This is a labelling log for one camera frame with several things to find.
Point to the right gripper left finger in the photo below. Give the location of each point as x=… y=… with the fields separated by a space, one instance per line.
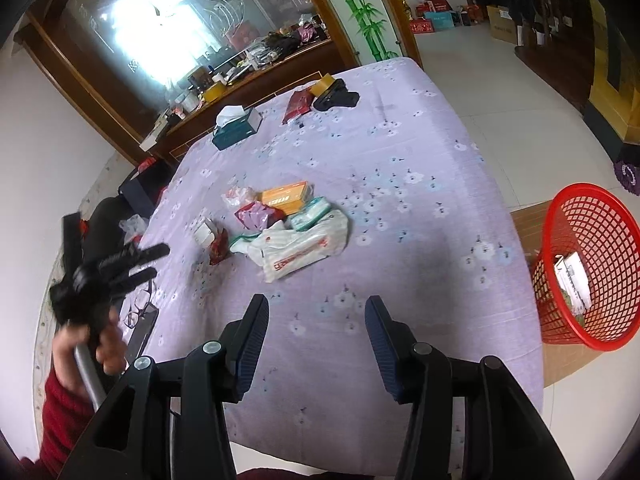
x=166 y=420

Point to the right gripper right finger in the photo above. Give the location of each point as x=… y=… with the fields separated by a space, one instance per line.
x=504 y=436

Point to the dark red wrapper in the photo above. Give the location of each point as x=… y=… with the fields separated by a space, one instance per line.
x=218 y=249

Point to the white blue carton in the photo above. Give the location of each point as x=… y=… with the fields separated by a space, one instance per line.
x=574 y=283

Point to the clear plastic bag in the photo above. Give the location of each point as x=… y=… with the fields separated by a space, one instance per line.
x=239 y=196

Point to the purple snack packet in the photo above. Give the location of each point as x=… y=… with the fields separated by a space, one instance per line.
x=257 y=216

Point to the white printed plastic bag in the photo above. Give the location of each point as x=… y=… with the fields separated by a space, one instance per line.
x=279 y=251

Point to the orange medicine box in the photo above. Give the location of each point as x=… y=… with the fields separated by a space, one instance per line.
x=288 y=198

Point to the red sleeve forearm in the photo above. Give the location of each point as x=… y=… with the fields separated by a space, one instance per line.
x=65 y=416

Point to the black sofa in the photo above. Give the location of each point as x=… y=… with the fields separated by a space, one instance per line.
x=105 y=237

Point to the black smartphone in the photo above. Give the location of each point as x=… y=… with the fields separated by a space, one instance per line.
x=140 y=333

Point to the red mesh waste basket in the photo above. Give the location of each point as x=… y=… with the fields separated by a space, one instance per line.
x=591 y=221

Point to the wooden sideboard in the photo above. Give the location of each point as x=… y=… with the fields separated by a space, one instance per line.
x=304 y=66

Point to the teal tissue box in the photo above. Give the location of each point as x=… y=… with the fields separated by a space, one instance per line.
x=234 y=124

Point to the lilac floral tablecloth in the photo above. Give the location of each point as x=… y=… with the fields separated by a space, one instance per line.
x=389 y=198

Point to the red packet far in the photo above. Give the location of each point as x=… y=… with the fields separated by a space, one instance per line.
x=299 y=104

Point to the purple mop head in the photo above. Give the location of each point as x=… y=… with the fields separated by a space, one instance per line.
x=629 y=176

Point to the yellow tape roll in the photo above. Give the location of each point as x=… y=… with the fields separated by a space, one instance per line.
x=322 y=85

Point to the black wallet pouch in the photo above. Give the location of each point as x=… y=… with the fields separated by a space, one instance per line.
x=337 y=95

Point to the gold pillar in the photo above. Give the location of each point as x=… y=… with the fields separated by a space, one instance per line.
x=612 y=109

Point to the cardboard box far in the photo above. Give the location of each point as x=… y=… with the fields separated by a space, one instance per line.
x=502 y=27

